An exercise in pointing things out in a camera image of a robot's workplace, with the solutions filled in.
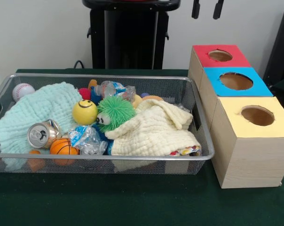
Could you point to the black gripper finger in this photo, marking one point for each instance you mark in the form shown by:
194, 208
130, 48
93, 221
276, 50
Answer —
195, 9
218, 9

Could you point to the crushed clear plastic bottle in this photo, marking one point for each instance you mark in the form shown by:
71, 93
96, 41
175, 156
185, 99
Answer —
109, 88
85, 139

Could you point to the wooden box with three holes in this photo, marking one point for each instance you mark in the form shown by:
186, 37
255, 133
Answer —
250, 160

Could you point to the green spiky toy with eyes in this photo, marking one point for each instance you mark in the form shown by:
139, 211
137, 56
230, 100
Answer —
116, 110

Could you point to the cream yellow waffle cloth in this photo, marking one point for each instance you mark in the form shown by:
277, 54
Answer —
151, 131

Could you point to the colourful spiky caterpillar toy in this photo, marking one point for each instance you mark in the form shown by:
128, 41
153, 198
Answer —
85, 93

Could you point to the yellow smiley ball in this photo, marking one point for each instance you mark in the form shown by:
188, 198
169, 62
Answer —
84, 113

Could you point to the mint green waffle cloth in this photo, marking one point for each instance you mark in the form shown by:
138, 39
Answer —
38, 106

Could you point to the white baseball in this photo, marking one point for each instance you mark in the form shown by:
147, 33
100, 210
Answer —
23, 91

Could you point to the orange toy basketball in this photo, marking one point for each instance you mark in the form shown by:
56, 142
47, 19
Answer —
62, 147

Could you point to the crushed silver can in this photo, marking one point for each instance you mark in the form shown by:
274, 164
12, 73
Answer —
38, 136

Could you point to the dark green table cloth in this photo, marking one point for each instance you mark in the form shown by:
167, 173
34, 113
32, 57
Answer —
132, 202

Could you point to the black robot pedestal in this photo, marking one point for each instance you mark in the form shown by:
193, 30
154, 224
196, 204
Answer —
130, 35

